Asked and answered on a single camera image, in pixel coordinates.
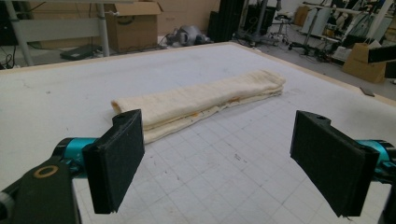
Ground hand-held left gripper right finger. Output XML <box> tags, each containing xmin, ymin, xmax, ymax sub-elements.
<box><xmin>290</xmin><ymin>109</ymin><xmax>380</xmax><ymax>218</ymax></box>

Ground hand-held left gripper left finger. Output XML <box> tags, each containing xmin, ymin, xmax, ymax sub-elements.
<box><xmin>82</xmin><ymin>108</ymin><xmax>146</xmax><ymax>216</ymax></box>

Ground cream towel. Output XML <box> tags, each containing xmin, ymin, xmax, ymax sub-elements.
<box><xmin>110</xmin><ymin>69</ymin><xmax>287</xmax><ymax>145</ymax></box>

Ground small brown cardboard box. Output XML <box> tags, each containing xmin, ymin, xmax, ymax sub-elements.
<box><xmin>341</xmin><ymin>42</ymin><xmax>388</xmax><ymax>84</ymax></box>

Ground black wheeled stand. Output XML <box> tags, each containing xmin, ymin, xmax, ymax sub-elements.
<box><xmin>288</xmin><ymin>6</ymin><xmax>332</xmax><ymax>55</ymax></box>

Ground metal stool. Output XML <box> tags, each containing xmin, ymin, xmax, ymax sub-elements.
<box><xmin>271</xmin><ymin>13</ymin><xmax>294</xmax><ymax>45</ymax></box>

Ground flat black case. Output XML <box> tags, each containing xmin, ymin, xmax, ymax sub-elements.
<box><xmin>59</xmin><ymin>44</ymin><xmax>104</xmax><ymax>62</ymax></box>

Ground open brown cardboard box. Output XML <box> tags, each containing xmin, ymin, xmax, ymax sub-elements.
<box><xmin>105</xmin><ymin>1</ymin><xmax>163</xmax><ymax>53</ymax></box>

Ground grey bag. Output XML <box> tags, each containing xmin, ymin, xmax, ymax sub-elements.
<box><xmin>165</xmin><ymin>24</ymin><xmax>214</xmax><ymax>48</ymax></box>

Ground black cabinet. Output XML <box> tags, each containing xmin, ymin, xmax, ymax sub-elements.
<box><xmin>206</xmin><ymin>0</ymin><xmax>248</xmax><ymax>44</ymax></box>

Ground large brown cardboard box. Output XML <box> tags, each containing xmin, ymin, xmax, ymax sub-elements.
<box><xmin>154</xmin><ymin>0</ymin><xmax>221</xmax><ymax>36</ymax></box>

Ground black cable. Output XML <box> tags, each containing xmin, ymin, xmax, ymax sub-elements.
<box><xmin>0</xmin><ymin>46</ymin><xmax>18</xmax><ymax>71</ymax></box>

